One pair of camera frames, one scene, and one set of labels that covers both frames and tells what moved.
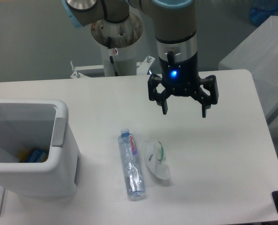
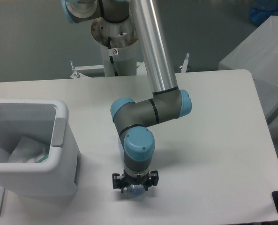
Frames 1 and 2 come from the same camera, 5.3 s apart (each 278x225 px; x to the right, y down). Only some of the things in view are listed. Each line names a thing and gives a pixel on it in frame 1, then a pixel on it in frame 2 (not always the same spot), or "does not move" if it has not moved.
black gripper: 181,78 → 119,181
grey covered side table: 265,54 does not move
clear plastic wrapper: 155,156 → 28,151
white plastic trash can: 17,124 does not move
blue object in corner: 262,9 does not move
